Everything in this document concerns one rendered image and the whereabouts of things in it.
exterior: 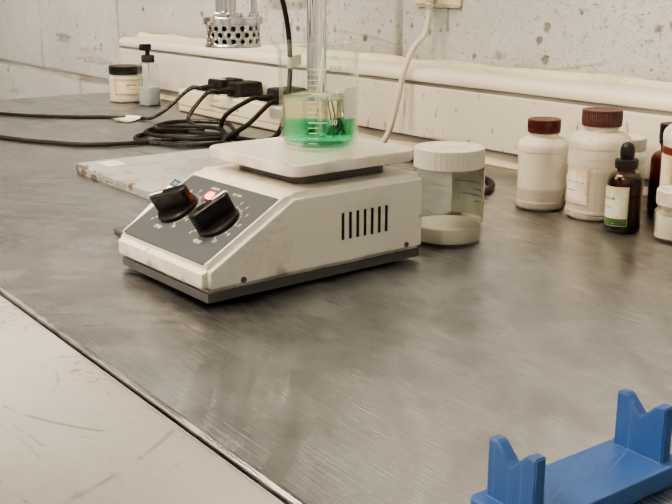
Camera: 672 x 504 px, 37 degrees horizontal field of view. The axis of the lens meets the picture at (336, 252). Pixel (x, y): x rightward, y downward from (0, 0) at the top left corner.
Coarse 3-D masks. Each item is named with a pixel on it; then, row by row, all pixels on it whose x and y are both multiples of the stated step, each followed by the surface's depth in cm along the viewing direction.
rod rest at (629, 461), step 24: (624, 408) 45; (624, 432) 45; (648, 432) 44; (504, 456) 40; (528, 456) 39; (576, 456) 44; (600, 456) 44; (624, 456) 44; (648, 456) 44; (504, 480) 40; (528, 480) 39; (552, 480) 42; (576, 480) 42; (600, 480) 42; (624, 480) 42; (648, 480) 42
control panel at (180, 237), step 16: (192, 176) 78; (192, 192) 76; (240, 192) 73; (240, 208) 71; (256, 208) 70; (144, 224) 75; (160, 224) 74; (176, 224) 73; (192, 224) 72; (240, 224) 69; (144, 240) 73; (160, 240) 72; (176, 240) 71; (192, 240) 70; (208, 240) 69; (224, 240) 68; (192, 256) 68; (208, 256) 67
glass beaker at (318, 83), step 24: (288, 48) 74; (312, 48) 73; (336, 48) 73; (288, 72) 75; (312, 72) 74; (336, 72) 74; (288, 96) 75; (312, 96) 74; (336, 96) 74; (288, 120) 76; (312, 120) 75; (336, 120) 75; (288, 144) 76; (312, 144) 75; (336, 144) 75
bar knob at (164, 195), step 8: (184, 184) 73; (160, 192) 74; (168, 192) 73; (176, 192) 73; (184, 192) 73; (152, 200) 74; (160, 200) 74; (168, 200) 74; (176, 200) 73; (184, 200) 73; (192, 200) 74; (160, 208) 74; (168, 208) 74; (176, 208) 74; (184, 208) 73; (192, 208) 74; (160, 216) 74; (168, 216) 73; (176, 216) 73
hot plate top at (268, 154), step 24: (216, 144) 79; (240, 144) 79; (264, 144) 79; (360, 144) 79; (384, 144) 79; (264, 168) 72; (288, 168) 70; (312, 168) 71; (336, 168) 72; (360, 168) 74
